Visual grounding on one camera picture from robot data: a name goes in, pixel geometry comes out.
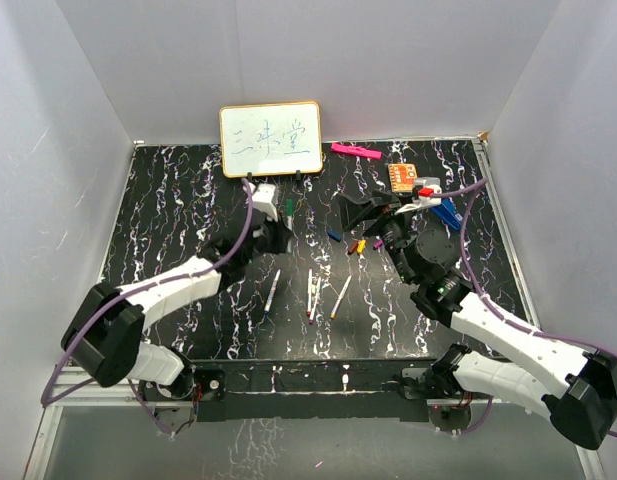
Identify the green white pen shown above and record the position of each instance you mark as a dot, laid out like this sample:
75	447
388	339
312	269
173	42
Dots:
289	214

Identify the yellow framed whiteboard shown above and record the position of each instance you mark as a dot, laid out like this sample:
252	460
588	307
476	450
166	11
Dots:
271	139

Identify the orange card box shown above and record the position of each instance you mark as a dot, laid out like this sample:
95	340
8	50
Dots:
402	177

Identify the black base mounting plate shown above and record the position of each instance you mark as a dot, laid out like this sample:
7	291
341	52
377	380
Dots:
306	389

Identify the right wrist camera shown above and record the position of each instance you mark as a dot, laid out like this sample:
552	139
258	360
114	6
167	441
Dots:
421	197

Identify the orange tipped white pen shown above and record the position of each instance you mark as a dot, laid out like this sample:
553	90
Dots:
340	297

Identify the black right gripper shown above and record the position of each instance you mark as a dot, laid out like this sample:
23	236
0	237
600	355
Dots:
358	211

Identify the red white pen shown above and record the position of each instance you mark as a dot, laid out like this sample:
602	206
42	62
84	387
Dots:
309	292

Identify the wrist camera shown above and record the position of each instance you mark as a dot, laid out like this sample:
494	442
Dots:
421	197
265	200

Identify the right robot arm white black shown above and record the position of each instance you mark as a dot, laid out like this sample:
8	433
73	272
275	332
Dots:
571	384

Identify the aluminium frame rail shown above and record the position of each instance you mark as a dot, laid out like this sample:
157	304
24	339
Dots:
75	388

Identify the blue white pen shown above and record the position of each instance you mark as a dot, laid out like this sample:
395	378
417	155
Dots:
271	294

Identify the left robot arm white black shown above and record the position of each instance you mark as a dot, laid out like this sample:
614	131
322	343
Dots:
113	348

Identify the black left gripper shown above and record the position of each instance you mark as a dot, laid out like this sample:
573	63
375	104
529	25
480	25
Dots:
282	235

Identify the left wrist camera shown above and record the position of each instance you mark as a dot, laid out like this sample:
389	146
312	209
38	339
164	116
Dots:
265	200

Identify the blue stapler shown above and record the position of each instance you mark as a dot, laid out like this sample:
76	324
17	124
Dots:
447	212

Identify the purple tipped white pen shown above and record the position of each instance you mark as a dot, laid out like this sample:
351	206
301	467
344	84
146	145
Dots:
315	299

